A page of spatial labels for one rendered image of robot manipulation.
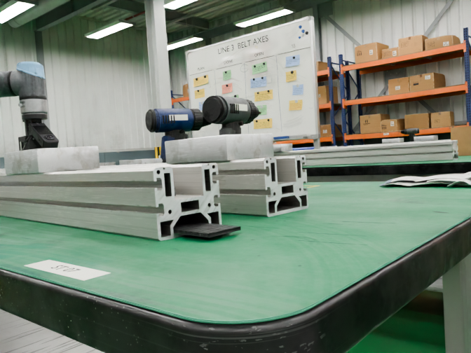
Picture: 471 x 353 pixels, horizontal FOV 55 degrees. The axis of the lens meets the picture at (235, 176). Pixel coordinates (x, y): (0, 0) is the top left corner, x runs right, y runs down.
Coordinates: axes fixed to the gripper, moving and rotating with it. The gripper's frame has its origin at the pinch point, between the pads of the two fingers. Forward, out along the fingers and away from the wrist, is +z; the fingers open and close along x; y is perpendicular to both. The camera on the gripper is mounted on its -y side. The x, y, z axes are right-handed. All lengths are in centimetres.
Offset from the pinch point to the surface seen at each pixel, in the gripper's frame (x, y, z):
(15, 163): 25, -51, -6
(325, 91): -904, 510, -142
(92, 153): 15, -61, -7
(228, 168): 5, -86, -3
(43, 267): 37, -94, 5
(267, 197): 5, -93, 2
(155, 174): 24, -93, -3
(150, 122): -10.3, -43.1, -13.8
